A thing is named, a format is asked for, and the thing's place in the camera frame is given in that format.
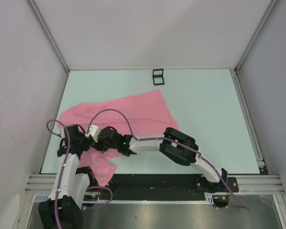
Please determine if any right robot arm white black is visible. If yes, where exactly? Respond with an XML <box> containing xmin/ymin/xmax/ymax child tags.
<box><xmin>86</xmin><ymin>125</ymin><xmax>228</xmax><ymax>193</ymax></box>

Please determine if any front aluminium frame rail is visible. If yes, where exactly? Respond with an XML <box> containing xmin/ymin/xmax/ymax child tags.
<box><xmin>25</xmin><ymin>174</ymin><xmax>285</xmax><ymax>195</ymax></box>

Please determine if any corner aluminium post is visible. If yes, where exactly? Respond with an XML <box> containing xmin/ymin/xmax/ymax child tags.
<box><xmin>25</xmin><ymin>0</ymin><xmax>70</xmax><ymax>74</ymax></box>
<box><xmin>234</xmin><ymin>0</ymin><xmax>279</xmax><ymax>73</ymax></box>

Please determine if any pink t-shirt garment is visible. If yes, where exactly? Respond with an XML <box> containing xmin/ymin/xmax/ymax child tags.
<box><xmin>58</xmin><ymin>90</ymin><xmax>179</xmax><ymax>186</ymax></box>

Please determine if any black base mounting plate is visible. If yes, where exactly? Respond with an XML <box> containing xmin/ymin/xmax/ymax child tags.
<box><xmin>106</xmin><ymin>174</ymin><xmax>229</xmax><ymax>201</ymax></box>

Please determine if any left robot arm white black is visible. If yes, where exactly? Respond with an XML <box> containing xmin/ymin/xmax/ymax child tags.
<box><xmin>38</xmin><ymin>125</ymin><xmax>97</xmax><ymax>229</ymax></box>

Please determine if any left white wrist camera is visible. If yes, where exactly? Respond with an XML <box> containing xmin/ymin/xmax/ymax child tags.
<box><xmin>59</xmin><ymin>128</ymin><xmax>66</xmax><ymax>138</ymax></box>

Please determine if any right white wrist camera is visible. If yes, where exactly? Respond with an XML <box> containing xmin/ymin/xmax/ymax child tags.
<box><xmin>85</xmin><ymin>125</ymin><xmax>101</xmax><ymax>141</ymax></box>

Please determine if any white slotted cable duct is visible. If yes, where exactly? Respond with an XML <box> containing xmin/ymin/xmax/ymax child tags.
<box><xmin>34</xmin><ymin>193</ymin><xmax>229</xmax><ymax>205</ymax></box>

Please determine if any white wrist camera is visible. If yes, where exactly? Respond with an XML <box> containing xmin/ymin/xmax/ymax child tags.
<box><xmin>85</xmin><ymin>125</ymin><xmax>101</xmax><ymax>141</ymax></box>
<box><xmin>59</xmin><ymin>128</ymin><xmax>66</xmax><ymax>138</ymax></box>

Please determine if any black square frame stand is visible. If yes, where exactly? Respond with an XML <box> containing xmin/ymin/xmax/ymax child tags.
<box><xmin>152</xmin><ymin>69</ymin><xmax>165</xmax><ymax>86</ymax></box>

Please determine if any aluminium frame rail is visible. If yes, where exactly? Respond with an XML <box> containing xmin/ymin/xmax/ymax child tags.
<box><xmin>25</xmin><ymin>174</ymin><xmax>285</xmax><ymax>195</ymax></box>
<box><xmin>230</xmin><ymin>69</ymin><xmax>266</xmax><ymax>169</ymax></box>

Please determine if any right corner aluminium post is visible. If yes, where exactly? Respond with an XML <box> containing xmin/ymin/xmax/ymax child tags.
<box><xmin>234</xmin><ymin>0</ymin><xmax>279</xmax><ymax>73</ymax></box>

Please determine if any right aluminium frame rail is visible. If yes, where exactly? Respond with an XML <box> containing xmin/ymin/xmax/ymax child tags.
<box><xmin>230</xmin><ymin>69</ymin><xmax>266</xmax><ymax>169</ymax></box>

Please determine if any left corner aluminium post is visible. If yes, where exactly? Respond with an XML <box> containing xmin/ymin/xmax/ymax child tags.
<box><xmin>25</xmin><ymin>0</ymin><xmax>70</xmax><ymax>74</ymax></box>

